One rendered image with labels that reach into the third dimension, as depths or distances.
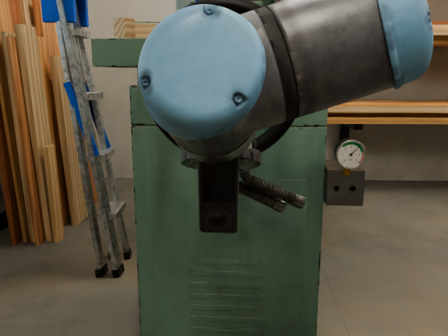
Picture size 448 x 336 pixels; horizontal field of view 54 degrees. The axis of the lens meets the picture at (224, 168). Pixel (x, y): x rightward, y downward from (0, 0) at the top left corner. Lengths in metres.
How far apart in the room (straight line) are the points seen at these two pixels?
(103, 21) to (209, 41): 3.27
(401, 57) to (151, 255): 0.85
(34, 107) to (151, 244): 1.33
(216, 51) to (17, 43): 2.00
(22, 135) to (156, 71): 1.94
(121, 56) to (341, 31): 0.74
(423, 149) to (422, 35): 3.38
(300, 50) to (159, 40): 0.10
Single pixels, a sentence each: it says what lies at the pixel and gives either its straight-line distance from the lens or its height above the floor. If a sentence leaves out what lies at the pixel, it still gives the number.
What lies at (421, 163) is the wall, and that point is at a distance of 3.74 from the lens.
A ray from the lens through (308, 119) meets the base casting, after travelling 0.99.
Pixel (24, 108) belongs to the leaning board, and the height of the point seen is 0.66.
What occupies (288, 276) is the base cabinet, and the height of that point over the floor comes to 0.35.
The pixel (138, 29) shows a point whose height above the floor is 0.93.
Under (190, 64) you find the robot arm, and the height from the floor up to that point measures 0.83.
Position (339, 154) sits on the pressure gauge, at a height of 0.66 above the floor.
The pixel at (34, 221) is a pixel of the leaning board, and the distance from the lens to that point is 2.32.
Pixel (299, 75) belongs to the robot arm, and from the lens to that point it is 0.32.
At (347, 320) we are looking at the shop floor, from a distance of 1.64.
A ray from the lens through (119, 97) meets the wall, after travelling 3.53.
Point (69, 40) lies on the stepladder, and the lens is 1.78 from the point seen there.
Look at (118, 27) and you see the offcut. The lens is 1.04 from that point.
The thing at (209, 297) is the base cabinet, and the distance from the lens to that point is 1.11.
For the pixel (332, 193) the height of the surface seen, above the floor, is 0.57.
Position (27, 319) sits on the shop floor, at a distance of 1.72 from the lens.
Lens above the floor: 0.83
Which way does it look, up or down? 12 degrees down
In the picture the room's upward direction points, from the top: straight up
